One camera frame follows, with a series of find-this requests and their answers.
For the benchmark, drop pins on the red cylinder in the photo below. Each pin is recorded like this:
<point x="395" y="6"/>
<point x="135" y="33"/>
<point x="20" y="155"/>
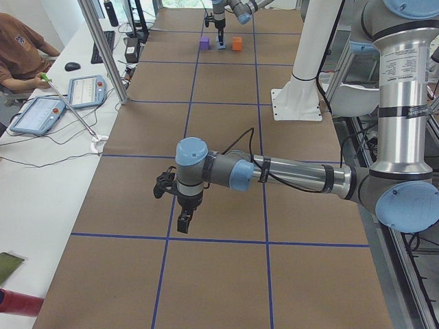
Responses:
<point x="15" y="303"/>

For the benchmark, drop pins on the green cloth pouch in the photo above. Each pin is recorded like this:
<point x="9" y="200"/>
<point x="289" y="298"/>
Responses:
<point x="8" y="264"/>

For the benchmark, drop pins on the light blue foam block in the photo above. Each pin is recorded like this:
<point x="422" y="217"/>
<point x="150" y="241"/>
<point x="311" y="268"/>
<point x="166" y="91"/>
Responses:
<point x="220" y="45"/>

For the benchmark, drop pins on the black water bottle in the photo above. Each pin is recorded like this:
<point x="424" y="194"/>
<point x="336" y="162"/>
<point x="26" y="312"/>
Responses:
<point x="112" y="17"/>

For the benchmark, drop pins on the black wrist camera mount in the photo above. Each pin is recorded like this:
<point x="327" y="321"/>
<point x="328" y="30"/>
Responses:
<point x="166" y="183"/>

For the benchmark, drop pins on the white camera stand post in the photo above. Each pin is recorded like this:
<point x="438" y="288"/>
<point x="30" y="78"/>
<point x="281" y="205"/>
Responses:
<point x="299" y="100"/>

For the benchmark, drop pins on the blue teach pendant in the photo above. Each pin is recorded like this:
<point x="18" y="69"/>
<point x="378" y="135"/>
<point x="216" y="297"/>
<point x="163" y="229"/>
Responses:
<point x="85" y="92"/>
<point x="40" y="116"/>

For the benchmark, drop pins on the aluminium frame post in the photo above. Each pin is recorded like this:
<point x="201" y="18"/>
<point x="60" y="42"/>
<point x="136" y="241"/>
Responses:
<point x="98" y="36"/>

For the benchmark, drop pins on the person in brown shirt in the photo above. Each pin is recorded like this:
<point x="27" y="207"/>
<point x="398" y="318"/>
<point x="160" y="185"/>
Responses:
<point x="21" y="62"/>

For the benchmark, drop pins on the black computer mouse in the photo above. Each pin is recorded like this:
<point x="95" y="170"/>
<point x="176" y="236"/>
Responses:
<point x="72" y="66"/>

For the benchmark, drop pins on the black monitor stand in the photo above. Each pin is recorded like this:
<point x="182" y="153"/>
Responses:
<point x="137" y="21"/>

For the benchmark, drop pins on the orange foam block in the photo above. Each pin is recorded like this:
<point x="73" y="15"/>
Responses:
<point x="237" y="43"/>

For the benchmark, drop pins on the green handled grabber stick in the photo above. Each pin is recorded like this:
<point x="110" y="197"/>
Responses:
<point x="96" y="137"/>

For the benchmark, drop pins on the black power adapter box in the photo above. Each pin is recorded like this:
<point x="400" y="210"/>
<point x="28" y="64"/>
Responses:
<point x="132" y="50"/>

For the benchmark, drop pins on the far blue teach pendant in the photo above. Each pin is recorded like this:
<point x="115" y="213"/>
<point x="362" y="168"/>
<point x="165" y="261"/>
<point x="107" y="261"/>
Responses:
<point x="85" y="92"/>

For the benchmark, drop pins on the purple foam block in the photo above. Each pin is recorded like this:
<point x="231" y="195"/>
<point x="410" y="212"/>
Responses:
<point x="204" y="43"/>

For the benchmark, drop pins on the near blue teach pendant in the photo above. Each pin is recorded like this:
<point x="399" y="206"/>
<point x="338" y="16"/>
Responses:
<point x="40" y="116"/>

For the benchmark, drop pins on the white plastic chair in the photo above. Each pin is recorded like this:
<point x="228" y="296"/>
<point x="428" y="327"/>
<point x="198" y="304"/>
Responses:
<point x="354" y="100"/>

